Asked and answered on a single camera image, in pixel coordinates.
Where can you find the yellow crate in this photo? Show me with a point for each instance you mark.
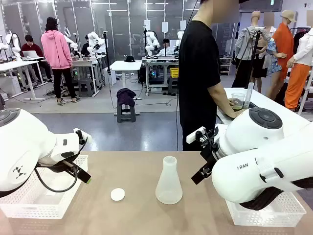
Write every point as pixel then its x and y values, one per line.
pixel 174 72

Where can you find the figure in blue floral dress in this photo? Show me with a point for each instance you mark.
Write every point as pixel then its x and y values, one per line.
pixel 272 63

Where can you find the white computer tower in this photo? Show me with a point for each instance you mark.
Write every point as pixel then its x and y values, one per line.
pixel 112 77

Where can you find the mannequin in grey shirt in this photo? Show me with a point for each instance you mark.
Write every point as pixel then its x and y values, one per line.
pixel 247 41

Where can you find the white shoe rack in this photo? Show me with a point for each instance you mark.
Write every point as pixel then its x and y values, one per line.
pixel 225 66

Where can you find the person's right forearm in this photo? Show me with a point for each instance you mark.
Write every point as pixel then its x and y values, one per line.
pixel 223 105

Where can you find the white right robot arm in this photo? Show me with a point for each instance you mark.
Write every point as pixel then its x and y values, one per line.
pixel 244 176

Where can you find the seated person white shirt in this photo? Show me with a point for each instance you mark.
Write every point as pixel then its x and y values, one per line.
pixel 164 50

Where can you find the person in black shirt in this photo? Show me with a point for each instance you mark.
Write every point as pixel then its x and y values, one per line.
pixel 195 73

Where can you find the white round flask cap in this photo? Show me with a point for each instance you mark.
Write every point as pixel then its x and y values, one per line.
pixel 117 194

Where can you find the small white desk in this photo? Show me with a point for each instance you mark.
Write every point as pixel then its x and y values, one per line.
pixel 126 65

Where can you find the white perforated plastic basket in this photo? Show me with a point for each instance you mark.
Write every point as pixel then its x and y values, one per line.
pixel 269 218
pixel 36 208

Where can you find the black tripod stand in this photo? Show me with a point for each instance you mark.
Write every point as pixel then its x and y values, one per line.
pixel 255 46

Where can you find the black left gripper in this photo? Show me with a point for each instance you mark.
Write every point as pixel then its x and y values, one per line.
pixel 58 167

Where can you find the person's left hand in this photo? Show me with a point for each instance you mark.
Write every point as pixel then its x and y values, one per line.
pixel 232 101

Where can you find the metal frame workbench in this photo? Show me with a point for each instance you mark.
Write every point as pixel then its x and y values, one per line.
pixel 159 60
pixel 84 62

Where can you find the mannequin orange outfit tan cap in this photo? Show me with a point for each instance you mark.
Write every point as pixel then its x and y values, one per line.
pixel 284 41

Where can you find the clear plastic measuring beaker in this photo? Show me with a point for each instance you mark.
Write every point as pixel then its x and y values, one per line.
pixel 238 98

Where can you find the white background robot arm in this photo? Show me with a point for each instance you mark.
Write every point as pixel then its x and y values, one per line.
pixel 69 40
pixel 149 47
pixel 15 41
pixel 94 39
pixel 180 35

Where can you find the white hanging sign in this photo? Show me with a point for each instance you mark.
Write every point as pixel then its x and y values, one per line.
pixel 147 25
pixel 183 25
pixel 164 27

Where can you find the person's right hand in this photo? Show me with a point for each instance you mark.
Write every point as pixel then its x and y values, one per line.
pixel 236 114

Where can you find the long white desk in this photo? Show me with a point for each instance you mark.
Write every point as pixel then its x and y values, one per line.
pixel 14 64

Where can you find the mannequin white top orange trousers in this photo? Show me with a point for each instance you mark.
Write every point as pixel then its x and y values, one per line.
pixel 297 80

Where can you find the translucent plastic conical flask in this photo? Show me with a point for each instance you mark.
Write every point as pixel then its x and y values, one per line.
pixel 168 188

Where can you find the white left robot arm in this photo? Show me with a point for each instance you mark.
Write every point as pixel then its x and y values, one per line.
pixel 24 147

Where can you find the seated person black clothes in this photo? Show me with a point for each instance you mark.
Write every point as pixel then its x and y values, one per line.
pixel 85 47

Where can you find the clear graduated cylinder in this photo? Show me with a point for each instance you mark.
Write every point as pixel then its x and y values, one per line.
pixel 249 95

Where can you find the dark purple cloth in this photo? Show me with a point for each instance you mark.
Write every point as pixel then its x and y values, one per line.
pixel 126 95

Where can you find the black pole stand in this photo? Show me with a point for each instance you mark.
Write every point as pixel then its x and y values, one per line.
pixel 106 61

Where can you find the white right wrist camera block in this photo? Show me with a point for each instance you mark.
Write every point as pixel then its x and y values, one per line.
pixel 194 136

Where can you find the black baseball cap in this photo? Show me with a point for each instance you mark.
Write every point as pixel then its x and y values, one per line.
pixel 129 58

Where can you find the white side table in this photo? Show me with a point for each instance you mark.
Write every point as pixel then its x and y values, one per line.
pixel 269 102

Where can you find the grey step stool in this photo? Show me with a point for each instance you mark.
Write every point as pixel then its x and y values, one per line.
pixel 85 84
pixel 126 115

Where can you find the seated person maroon sweater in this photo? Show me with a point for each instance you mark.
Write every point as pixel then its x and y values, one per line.
pixel 30 47

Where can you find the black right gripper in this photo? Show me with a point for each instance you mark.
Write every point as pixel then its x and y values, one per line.
pixel 210 159

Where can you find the silver laptop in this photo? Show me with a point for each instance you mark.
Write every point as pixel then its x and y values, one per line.
pixel 29 54

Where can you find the person in pink hoodie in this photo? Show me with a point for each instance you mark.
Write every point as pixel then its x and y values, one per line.
pixel 56 49

